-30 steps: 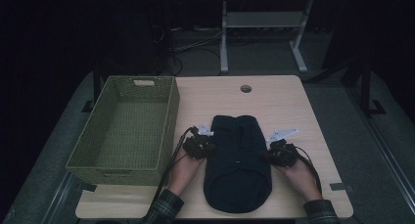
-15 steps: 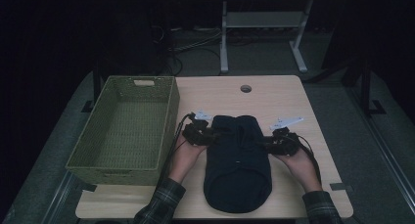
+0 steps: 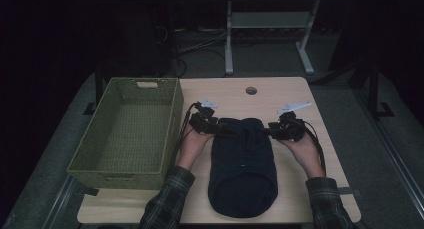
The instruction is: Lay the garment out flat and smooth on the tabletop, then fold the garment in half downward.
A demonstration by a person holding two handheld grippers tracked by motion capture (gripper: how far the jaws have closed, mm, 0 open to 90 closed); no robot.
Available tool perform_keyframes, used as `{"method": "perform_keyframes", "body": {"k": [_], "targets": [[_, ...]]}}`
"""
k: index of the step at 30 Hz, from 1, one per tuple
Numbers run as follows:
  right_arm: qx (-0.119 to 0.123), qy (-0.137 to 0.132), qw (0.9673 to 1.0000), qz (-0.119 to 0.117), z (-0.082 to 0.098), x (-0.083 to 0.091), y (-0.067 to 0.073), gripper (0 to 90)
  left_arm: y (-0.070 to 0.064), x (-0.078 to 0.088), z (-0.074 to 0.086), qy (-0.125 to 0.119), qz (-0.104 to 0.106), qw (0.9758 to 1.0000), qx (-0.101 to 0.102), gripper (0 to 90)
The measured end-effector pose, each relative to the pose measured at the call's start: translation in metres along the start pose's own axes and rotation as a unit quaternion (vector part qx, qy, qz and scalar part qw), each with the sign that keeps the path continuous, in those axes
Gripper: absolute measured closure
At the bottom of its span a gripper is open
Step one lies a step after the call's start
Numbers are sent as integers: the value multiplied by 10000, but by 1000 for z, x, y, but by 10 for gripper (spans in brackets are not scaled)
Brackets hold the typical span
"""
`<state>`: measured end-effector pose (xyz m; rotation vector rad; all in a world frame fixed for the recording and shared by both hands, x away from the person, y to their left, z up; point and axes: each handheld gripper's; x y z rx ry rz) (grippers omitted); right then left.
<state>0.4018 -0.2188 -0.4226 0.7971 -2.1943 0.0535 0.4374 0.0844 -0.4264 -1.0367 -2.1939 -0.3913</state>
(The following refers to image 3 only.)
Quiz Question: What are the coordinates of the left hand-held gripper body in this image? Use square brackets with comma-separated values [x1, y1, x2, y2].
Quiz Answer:
[188, 98, 221, 135]

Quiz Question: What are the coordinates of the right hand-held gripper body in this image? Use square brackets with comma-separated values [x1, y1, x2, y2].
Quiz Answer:
[268, 100, 313, 143]

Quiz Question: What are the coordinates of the dark cloth garment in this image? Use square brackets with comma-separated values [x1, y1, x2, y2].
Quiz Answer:
[207, 117, 280, 219]

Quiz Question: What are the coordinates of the green woven basket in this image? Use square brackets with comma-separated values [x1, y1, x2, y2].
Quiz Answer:
[66, 76, 185, 191]

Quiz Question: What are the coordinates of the person's left hand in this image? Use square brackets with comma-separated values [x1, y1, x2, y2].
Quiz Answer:
[176, 123, 215, 172]

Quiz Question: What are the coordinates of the person's right hand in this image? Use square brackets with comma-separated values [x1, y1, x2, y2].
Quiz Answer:
[279, 130, 326, 180]

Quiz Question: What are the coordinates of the black stand leg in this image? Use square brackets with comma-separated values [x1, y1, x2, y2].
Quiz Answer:
[365, 60, 396, 119]
[82, 63, 105, 117]

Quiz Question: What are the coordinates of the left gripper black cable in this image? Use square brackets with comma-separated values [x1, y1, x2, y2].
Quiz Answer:
[167, 101, 201, 177]

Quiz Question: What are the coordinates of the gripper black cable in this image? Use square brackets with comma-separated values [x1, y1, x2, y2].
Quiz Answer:
[294, 118, 328, 177]
[167, 101, 201, 177]

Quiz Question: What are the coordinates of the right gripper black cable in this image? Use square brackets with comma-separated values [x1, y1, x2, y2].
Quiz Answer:
[294, 118, 328, 177]

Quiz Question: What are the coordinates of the floor cables bundle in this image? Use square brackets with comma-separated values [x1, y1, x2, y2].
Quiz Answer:
[154, 24, 228, 77]

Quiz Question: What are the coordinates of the grey strap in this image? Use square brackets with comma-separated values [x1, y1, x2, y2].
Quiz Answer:
[337, 186, 363, 197]

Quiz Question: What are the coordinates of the white metal desk frame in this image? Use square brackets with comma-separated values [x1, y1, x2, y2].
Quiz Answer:
[224, 0, 321, 77]

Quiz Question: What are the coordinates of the metal floor rail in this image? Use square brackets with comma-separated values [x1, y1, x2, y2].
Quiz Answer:
[41, 174, 78, 229]
[352, 88, 424, 220]

